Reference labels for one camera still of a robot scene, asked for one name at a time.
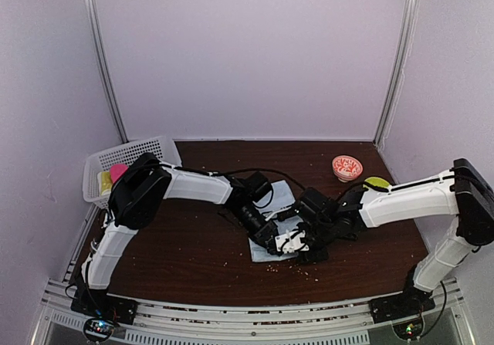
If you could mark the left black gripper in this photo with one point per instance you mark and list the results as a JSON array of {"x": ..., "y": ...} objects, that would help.
[{"x": 265, "y": 234}]

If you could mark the yellow white cup in basket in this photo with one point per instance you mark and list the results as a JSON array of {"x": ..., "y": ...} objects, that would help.
[{"x": 105, "y": 183}]

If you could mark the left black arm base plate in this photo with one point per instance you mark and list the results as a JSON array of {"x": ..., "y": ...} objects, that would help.
[{"x": 98, "y": 303}]

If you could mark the red white patterned ceramic bowl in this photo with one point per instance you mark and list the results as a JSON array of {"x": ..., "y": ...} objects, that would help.
[{"x": 347, "y": 168}]

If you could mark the light blue towel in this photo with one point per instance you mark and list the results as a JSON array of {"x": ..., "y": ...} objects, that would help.
[{"x": 280, "y": 197}]

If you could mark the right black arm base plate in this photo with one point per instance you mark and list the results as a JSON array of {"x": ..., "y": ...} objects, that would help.
[{"x": 410, "y": 302}]

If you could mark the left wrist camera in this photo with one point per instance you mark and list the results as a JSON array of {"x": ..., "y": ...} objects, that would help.
[{"x": 258, "y": 186}]

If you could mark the right round circuit board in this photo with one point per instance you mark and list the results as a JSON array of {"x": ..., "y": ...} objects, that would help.
[{"x": 409, "y": 330}]

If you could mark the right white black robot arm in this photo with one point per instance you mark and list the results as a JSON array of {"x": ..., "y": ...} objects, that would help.
[{"x": 460, "y": 192}]

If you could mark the lime green plastic bowl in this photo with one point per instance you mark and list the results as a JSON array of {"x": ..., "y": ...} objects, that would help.
[{"x": 377, "y": 182}]

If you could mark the left round circuit board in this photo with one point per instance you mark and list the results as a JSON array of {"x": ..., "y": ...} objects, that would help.
[{"x": 95, "y": 329}]

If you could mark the white perforated plastic basket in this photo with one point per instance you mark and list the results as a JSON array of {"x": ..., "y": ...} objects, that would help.
[{"x": 162, "y": 147}]

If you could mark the aluminium frame post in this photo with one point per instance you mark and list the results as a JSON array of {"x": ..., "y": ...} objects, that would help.
[
  {"x": 397, "y": 72},
  {"x": 104, "y": 70}
]

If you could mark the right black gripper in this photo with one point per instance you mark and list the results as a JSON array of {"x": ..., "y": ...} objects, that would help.
[{"x": 309, "y": 258}]

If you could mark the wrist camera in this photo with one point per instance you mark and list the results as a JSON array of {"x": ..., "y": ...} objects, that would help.
[
  {"x": 313, "y": 206},
  {"x": 258, "y": 186}
]

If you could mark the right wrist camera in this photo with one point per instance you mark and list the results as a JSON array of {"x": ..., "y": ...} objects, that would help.
[{"x": 313, "y": 206}]

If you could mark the left aluminium frame post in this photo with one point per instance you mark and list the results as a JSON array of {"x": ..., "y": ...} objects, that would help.
[{"x": 104, "y": 70}]

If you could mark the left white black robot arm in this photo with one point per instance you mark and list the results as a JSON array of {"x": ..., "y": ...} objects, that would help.
[{"x": 136, "y": 197}]

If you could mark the round circuit board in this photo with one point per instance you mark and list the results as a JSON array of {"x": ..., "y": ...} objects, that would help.
[
  {"x": 95, "y": 329},
  {"x": 409, "y": 330}
]

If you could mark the right aluminium frame post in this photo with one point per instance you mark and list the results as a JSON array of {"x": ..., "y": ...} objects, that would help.
[{"x": 397, "y": 72}]

